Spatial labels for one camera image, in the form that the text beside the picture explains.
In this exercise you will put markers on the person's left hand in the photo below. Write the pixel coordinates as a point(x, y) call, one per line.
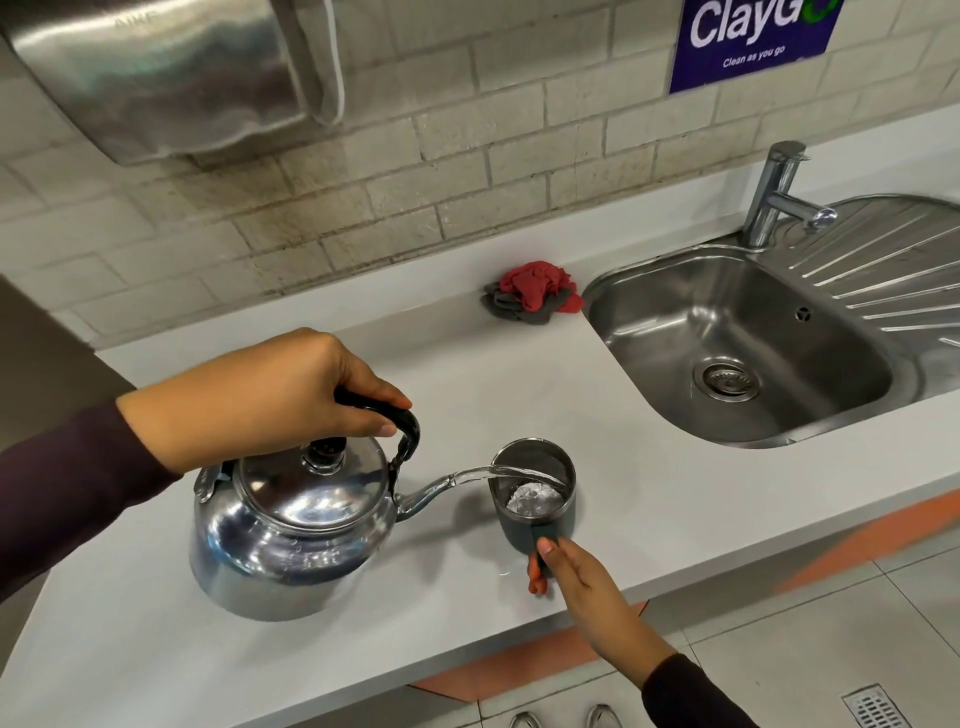
point(255, 397)

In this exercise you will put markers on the person's right hand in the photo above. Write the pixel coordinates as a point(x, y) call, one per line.
point(600, 607)

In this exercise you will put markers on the person's left thumb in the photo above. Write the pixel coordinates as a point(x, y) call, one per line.
point(367, 424)

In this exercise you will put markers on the person's right thumb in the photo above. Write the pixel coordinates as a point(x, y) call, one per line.
point(556, 556)

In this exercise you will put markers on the dark grey steel mug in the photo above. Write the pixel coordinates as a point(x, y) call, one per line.
point(517, 532)

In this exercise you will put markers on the person's right forearm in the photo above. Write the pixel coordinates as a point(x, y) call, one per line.
point(694, 697)

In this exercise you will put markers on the person's left forearm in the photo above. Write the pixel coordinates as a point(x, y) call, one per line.
point(71, 487)

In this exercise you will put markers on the red and grey cloth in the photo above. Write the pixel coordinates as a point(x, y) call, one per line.
point(532, 289)

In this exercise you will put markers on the stainless steel sink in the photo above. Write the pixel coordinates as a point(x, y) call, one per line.
point(750, 337)

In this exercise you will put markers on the metal floor drain grate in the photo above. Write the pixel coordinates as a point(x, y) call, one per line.
point(877, 709)

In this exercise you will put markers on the chrome faucet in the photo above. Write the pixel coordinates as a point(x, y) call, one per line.
point(772, 187)

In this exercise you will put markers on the steel wall hand dryer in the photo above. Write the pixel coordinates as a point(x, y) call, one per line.
point(165, 67)

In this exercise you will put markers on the blue wall sign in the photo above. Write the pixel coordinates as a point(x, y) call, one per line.
point(750, 45)

